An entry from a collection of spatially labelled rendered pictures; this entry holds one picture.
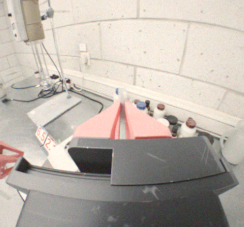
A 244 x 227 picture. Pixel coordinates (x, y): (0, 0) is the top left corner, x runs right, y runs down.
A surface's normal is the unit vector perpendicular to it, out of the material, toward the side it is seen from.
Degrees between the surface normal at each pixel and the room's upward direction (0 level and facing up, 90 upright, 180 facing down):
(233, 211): 0
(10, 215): 0
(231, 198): 0
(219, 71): 90
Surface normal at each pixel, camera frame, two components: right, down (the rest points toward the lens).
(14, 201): 0.00, -0.82
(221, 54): -0.52, 0.49
